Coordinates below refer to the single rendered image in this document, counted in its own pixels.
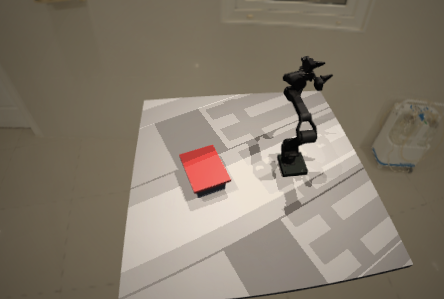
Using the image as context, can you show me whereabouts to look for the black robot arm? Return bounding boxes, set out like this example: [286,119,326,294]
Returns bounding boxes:
[281,56,317,166]

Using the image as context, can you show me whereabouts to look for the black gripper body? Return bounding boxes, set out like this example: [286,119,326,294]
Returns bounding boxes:
[298,68,324,91]

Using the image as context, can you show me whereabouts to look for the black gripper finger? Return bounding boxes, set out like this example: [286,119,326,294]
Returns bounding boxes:
[320,74,333,83]
[314,61,325,69]

